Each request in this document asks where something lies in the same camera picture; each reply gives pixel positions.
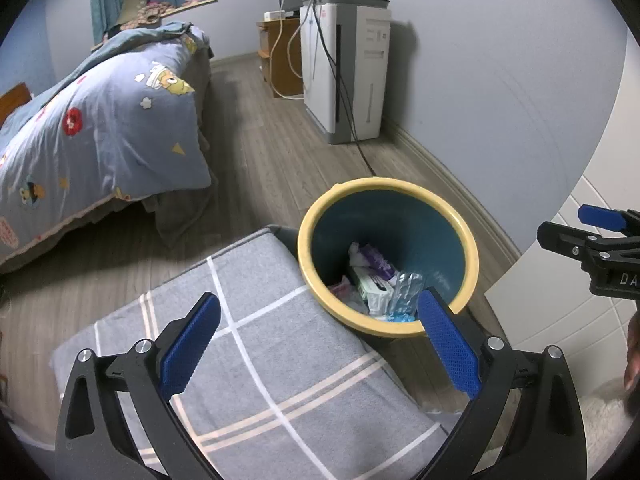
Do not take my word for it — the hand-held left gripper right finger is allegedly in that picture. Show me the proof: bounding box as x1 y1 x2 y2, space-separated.
416 289 588 480

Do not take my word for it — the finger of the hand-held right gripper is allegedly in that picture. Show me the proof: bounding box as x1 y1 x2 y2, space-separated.
537 221 603 261
577 204 640 235

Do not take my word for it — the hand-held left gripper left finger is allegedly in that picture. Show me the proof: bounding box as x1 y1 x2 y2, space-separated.
55 291 222 480

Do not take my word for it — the crushed clear plastic bottle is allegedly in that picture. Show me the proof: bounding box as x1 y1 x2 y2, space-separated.
387 271 426 318

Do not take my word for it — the green and white box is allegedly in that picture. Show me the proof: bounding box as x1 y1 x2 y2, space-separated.
350 265 396 313

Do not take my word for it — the purple tube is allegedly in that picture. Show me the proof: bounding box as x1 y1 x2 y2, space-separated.
360 242 399 283

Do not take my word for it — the teal bin with yellow rim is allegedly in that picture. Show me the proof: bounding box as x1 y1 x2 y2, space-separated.
297 177 480 338

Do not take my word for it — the person's right hand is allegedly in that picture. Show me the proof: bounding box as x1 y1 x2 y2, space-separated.
624 310 640 392

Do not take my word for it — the white fluffy cloth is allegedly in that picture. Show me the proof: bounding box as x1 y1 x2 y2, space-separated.
580 379 637 480

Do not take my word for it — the bed with cartoon duvet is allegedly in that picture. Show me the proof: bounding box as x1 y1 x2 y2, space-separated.
0 22 213 261

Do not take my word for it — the white air purifier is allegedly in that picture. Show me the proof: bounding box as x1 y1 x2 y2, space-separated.
300 0 392 145

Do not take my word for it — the wooden cabinet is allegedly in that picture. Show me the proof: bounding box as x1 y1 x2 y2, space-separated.
256 15 306 101

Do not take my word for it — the plaid cloth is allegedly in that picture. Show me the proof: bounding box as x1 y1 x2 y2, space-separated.
117 2 178 28

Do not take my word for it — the olive pillow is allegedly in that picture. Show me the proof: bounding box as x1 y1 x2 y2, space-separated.
119 0 152 23

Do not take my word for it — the black power cable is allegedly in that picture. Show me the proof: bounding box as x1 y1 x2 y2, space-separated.
311 0 377 178

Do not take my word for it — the white power cable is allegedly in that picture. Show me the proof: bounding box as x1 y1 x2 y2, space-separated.
271 0 303 99

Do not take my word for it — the wooden bed frame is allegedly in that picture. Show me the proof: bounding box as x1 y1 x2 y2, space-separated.
0 82 33 126

